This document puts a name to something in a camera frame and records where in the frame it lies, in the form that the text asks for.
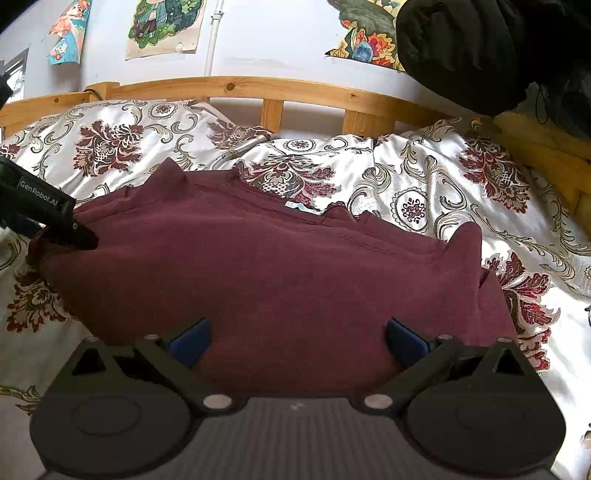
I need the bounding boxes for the red-haired character wall poster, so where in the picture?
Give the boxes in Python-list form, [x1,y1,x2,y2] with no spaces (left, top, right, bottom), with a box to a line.
[46,0,94,66]

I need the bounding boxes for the grey framed wall picture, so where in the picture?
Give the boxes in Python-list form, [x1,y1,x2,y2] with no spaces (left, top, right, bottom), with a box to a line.
[0,45,31,103]

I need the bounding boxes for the wooden bed frame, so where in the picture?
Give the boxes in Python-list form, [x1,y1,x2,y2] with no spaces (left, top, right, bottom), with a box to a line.
[0,75,591,215]

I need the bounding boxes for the maroon sweatshirt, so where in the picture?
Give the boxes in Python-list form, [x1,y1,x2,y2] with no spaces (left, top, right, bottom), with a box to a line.
[28,158,519,398]

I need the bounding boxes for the floral white bedsheet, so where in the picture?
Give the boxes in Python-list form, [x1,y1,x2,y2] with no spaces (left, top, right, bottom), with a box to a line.
[0,98,591,480]

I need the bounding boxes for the black cloth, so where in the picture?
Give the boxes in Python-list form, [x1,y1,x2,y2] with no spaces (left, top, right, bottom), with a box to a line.
[396,0,591,139]

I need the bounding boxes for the white wall pipe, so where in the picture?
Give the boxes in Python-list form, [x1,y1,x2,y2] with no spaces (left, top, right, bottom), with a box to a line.
[204,0,225,78]

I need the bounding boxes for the green blond character wall poster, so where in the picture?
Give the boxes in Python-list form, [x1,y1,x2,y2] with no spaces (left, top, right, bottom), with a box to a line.
[124,0,207,62]

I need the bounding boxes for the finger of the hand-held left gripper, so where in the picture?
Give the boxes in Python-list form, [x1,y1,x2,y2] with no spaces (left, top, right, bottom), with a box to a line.
[0,213,47,241]
[42,209,99,251]

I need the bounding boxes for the black cord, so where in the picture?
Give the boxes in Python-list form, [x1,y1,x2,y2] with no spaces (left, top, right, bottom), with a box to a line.
[534,84,553,126]

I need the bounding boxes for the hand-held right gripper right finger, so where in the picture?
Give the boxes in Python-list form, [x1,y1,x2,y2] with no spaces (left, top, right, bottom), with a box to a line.
[351,318,528,415]

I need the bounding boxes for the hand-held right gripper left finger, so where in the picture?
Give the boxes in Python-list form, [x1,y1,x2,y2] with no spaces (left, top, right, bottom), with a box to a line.
[69,318,247,415]

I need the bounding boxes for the colourful patterned wall poster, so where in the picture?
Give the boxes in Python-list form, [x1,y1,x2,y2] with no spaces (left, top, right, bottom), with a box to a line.
[324,0,408,73]

